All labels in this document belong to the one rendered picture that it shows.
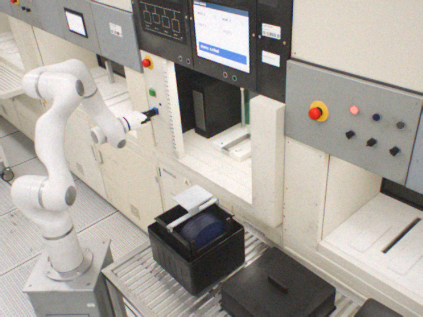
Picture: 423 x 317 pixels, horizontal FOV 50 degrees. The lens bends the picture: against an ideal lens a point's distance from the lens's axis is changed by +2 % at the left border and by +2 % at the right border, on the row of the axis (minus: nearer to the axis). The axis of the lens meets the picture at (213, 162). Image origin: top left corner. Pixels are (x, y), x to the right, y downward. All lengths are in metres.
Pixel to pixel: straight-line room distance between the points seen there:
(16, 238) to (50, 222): 1.68
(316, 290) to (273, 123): 0.59
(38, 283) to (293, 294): 0.99
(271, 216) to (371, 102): 0.66
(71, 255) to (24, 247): 1.49
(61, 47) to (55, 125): 1.83
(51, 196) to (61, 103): 0.33
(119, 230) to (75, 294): 1.39
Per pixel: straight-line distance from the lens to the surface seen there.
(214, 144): 2.29
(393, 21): 1.26
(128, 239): 3.14
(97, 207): 3.48
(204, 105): 2.31
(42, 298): 1.96
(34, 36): 3.39
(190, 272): 1.64
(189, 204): 1.60
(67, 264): 1.90
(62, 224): 1.78
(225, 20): 1.64
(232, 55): 1.65
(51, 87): 1.70
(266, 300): 1.58
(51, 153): 1.69
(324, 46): 1.39
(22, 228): 3.53
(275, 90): 1.55
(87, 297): 1.90
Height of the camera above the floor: 2.09
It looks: 34 degrees down
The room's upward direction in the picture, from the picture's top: 4 degrees counter-clockwise
